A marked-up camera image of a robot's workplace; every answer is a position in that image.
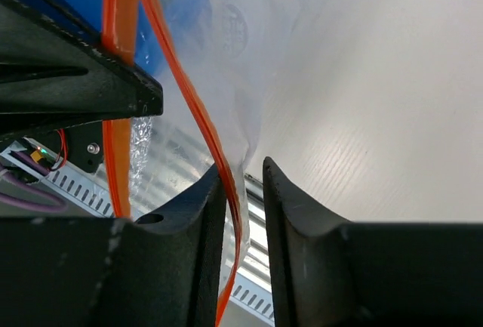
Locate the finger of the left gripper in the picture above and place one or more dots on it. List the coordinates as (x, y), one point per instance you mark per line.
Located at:
(56, 74)

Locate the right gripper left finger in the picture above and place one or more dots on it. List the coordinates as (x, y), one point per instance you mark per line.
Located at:
(161, 270)

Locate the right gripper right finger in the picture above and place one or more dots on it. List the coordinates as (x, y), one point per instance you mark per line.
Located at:
(328, 271)

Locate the clear zip bag orange zipper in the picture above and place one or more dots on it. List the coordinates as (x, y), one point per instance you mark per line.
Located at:
(215, 99)

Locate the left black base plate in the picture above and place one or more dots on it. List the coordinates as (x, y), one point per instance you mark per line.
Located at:
(84, 146)

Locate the aluminium mounting rail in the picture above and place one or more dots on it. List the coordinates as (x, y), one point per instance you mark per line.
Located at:
(165, 161)

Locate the white slotted cable duct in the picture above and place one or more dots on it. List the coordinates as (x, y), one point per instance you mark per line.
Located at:
(252, 291)

